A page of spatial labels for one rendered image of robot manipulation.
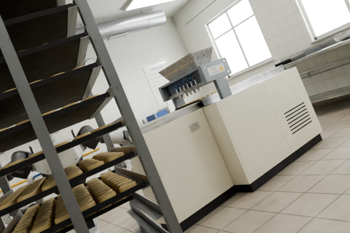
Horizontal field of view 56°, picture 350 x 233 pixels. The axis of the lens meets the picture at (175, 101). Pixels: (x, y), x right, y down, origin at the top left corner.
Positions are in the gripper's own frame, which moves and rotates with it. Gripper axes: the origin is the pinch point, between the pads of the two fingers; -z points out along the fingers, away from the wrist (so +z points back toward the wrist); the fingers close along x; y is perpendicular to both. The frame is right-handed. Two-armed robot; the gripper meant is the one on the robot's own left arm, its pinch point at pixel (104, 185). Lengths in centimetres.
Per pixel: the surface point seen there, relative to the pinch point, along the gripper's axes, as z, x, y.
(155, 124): 89, 18, 17
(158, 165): 80, -12, 9
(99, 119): -30, 33, 25
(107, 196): -87, 10, 42
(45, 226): -95, 10, 27
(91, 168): -87, 18, 41
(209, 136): 122, -10, 50
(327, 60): 385, 1, 238
